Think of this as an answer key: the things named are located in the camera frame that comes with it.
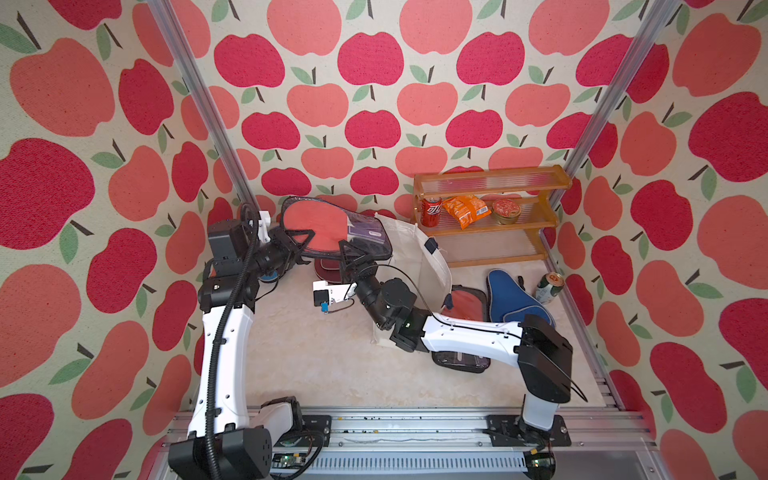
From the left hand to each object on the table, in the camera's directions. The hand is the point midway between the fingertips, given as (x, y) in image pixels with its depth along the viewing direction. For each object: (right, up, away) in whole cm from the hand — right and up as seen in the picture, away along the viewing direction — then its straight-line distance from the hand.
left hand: (315, 239), depth 67 cm
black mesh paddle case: (+43, -19, +29) cm, 56 cm away
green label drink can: (+66, -14, +24) cm, 72 cm away
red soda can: (+30, +10, +27) cm, 42 cm away
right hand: (+9, -2, 0) cm, 9 cm away
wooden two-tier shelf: (+57, 0, +49) cm, 75 cm away
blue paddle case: (+57, -19, +29) cm, 67 cm away
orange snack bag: (+44, +11, +32) cm, 55 cm away
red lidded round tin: (+57, +11, +32) cm, 66 cm away
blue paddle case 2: (-15, -10, +14) cm, 22 cm away
